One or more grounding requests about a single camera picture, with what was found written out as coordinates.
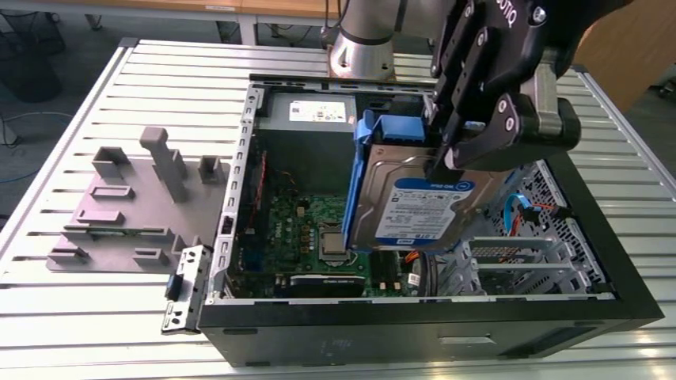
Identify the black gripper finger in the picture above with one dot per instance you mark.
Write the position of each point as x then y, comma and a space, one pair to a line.
454, 47
528, 146

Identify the hard disk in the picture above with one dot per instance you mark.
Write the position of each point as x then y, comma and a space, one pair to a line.
412, 213

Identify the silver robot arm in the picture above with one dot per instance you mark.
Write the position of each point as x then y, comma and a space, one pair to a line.
364, 23

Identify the metal disk bay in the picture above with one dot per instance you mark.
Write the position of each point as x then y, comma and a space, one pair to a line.
528, 266

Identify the wooden cabinet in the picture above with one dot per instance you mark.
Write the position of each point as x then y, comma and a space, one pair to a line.
634, 59

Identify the grey power supply unit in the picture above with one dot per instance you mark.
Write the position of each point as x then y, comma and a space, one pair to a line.
306, 158

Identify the black RAM slot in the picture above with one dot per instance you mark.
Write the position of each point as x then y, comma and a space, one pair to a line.
383, 269
378, 269
396, 269
391, 269

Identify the green motherboard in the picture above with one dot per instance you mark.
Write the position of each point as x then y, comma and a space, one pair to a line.
316, 206

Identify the silver CPU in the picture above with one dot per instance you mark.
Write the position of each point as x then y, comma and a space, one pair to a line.
332, 242

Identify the white power socket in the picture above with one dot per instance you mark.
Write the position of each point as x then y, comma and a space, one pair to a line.
299, 210

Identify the CPU socket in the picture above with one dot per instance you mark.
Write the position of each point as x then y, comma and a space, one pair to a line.
330, 259

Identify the black graphics card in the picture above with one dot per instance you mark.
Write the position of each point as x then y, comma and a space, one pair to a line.
327, 285

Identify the black PC case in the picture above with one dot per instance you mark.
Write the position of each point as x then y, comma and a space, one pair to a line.
370, 336

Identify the long wooden desk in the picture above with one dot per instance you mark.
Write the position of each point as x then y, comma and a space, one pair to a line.
159, 6

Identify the grey parts rack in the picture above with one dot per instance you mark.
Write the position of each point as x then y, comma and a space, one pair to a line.
148, 206

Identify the blue video connector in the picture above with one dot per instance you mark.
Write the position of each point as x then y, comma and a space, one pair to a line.
175, 287

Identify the green RAM stick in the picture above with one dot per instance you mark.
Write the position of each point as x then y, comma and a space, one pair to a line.
114, 231

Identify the black mesh waste bin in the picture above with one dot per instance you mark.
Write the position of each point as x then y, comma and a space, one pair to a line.
32, 71

